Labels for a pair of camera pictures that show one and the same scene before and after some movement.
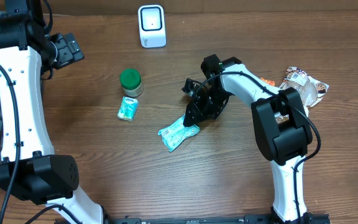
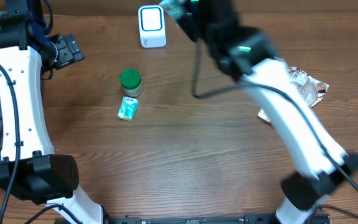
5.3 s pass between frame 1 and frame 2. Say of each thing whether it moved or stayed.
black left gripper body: stayed
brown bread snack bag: stayed
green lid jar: stayed
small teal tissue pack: stayed
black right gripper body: moved
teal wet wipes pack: moved
